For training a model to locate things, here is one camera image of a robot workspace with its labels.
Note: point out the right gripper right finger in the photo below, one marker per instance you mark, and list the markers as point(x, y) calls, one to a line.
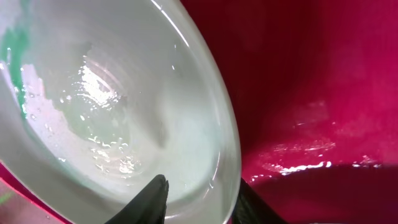
point(251, 209)

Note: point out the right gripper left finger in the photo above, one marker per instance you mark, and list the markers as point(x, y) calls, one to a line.
point(148, 206)

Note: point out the white plate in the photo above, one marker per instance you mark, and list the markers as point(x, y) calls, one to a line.
point(100, 96)

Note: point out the red plastic tray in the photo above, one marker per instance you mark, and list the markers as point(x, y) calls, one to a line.
point(313, 88)

